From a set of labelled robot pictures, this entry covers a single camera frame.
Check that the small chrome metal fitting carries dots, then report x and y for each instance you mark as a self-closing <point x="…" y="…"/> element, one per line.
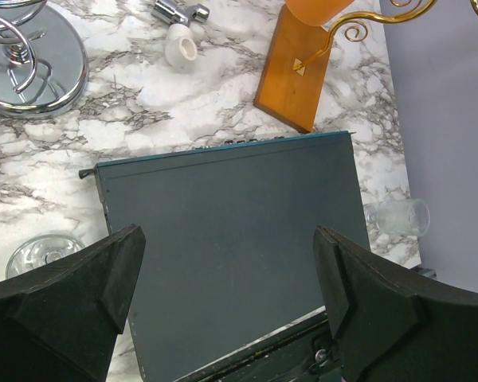
<point x="171" y="13"/>

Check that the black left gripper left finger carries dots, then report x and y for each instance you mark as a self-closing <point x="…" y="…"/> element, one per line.
<point x="60" y="321"/>

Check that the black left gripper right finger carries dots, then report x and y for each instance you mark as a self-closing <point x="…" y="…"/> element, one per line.
<point x="390" y="323"/>

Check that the dark grey flat box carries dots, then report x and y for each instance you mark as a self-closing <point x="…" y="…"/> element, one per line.
<point x="229" y="241"/>

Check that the chrome wine glass rack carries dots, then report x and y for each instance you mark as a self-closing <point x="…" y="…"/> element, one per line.
<point x="43" y="62"/>

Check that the clear ribbed wine glass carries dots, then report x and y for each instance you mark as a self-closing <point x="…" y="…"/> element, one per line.
<point x="41" y="250"/>

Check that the orange plastic wine glass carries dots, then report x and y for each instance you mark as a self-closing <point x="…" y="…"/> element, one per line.
<point x="316" y="12"/>

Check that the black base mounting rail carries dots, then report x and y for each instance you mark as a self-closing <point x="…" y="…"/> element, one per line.
<point x="302" y="350"/>

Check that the aluminium extrusion rail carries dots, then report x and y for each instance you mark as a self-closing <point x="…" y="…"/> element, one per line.
<point x="426" y="272"/>

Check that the gold wire wooden-base rack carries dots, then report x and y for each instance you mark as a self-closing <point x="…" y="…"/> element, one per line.
<point x="291" y="82"/>

